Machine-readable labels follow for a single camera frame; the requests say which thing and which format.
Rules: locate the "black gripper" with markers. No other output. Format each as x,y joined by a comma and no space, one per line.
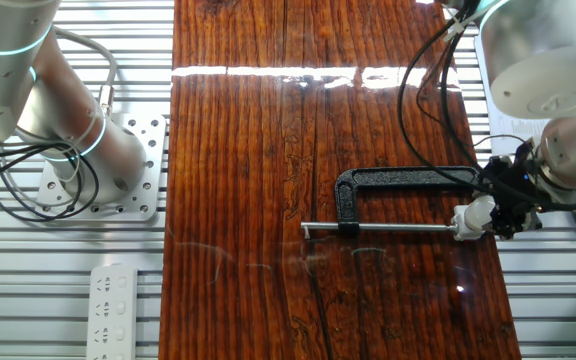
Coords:
525,190

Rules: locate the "white light bulb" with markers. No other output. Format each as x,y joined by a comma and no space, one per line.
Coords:
478,212

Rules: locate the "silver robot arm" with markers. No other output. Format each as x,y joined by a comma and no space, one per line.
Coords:
68,125

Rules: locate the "white bulb socket adapter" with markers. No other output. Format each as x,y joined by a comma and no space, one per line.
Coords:
460,227

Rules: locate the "printed paper sheets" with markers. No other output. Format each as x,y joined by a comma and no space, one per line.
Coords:
505,130

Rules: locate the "black C-clamp with steel screw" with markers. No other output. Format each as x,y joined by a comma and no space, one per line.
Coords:
348,200

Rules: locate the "brown wooden board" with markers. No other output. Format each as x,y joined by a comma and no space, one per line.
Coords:
248,200

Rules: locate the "white power strip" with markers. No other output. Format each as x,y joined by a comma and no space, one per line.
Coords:
112,315

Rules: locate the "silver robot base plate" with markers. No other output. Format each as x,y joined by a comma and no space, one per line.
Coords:
150,165

